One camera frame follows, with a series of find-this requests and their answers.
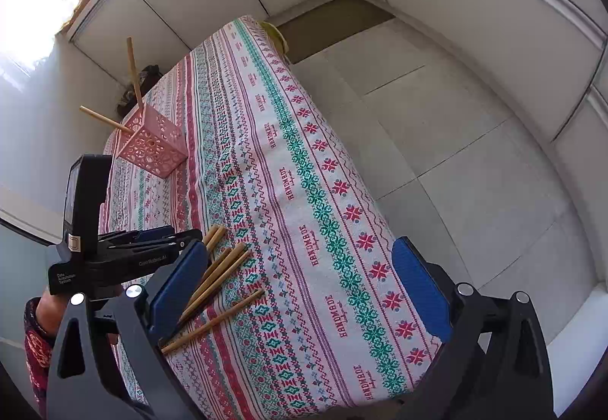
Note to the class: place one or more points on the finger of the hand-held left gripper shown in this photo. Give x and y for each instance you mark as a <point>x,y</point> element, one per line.
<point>185,239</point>
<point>154,232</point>

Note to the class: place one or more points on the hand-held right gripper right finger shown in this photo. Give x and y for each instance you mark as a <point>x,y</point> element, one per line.
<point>420,289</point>

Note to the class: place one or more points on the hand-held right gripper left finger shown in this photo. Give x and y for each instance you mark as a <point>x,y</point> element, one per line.
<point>178,289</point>

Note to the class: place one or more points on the wooden chopstick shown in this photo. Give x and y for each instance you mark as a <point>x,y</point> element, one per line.
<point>218,318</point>
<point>102,118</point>
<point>217,239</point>
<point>134,73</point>
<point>223,280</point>
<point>216,268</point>
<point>212,233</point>
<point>223,265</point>

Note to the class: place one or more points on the pink perforated utensil holder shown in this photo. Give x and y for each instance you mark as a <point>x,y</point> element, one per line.
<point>152,154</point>

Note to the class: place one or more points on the person's left forearm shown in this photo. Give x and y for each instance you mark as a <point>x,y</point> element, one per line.
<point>38,353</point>

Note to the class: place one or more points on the person's left hand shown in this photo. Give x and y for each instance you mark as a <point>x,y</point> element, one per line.
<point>51,313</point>

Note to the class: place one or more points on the patterned striped tablecloth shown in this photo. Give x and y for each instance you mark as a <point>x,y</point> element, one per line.
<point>294,173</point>

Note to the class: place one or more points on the dark trash bin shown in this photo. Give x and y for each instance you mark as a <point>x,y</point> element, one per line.
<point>142,78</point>

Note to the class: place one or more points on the yellow cloth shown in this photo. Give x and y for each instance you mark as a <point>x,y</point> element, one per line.
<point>275,37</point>

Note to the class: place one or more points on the brown floor mat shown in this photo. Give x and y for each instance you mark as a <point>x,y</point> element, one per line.
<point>332,25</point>

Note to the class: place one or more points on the kitchen window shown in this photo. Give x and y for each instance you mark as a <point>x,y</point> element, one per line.
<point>33,2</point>

